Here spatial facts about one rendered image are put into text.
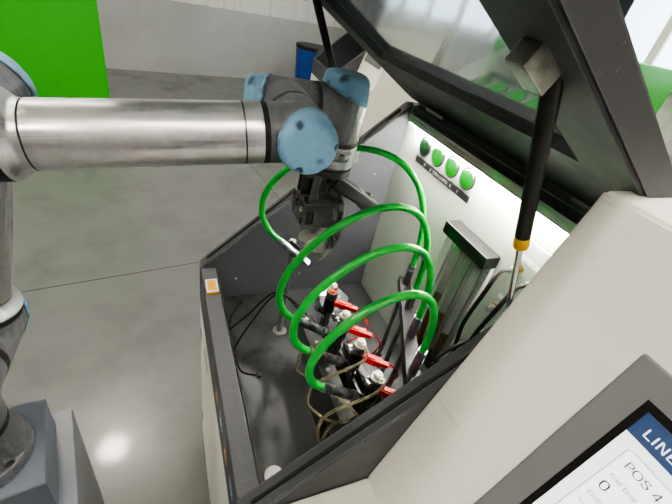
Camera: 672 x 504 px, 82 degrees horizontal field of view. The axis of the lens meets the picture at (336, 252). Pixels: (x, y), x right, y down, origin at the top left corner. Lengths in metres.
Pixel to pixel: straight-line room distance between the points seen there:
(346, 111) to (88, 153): 0.35
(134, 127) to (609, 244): 0.52
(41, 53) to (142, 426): 2.84
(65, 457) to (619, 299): 0.99
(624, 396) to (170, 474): 1.64
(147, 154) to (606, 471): 0.57
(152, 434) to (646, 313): 1.79
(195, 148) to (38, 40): 3.38
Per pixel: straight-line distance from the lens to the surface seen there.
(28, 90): 0.69
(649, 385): 0.48
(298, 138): 0.47
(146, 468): 1.89
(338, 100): 0.63
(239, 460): 0.81
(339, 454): 0.68
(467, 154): 0.88
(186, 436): 1.93
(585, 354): 0.50
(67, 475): 1.02
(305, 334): 0.95
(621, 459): 0.50
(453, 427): 0.62
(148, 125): 0.48
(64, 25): 3.83
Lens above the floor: 1.68
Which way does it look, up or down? 34 degrees down
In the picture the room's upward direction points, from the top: 13 degrees clockwise
